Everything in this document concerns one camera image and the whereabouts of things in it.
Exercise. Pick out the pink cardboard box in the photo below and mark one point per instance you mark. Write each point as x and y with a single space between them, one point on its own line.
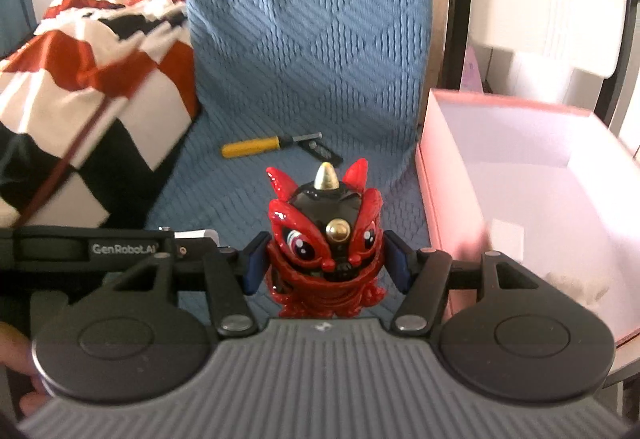
550 199

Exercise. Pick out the red lion figurine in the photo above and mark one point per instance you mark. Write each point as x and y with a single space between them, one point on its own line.
325 244

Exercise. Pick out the small black tool piece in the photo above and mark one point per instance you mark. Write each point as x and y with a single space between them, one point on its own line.
320 152

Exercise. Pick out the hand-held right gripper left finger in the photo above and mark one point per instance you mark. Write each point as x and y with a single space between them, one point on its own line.
254 261

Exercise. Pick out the red white black striped blanket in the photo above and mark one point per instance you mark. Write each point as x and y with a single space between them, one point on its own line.
75 94

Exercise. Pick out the white plush toy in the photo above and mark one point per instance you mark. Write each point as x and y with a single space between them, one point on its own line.
575 289

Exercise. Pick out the blue textured chair cover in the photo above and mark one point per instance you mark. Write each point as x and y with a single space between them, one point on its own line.
300 44

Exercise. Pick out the person's left hand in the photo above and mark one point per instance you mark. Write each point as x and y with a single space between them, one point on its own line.
17 354

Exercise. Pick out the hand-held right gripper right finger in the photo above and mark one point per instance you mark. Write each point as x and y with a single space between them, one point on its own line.
396 264

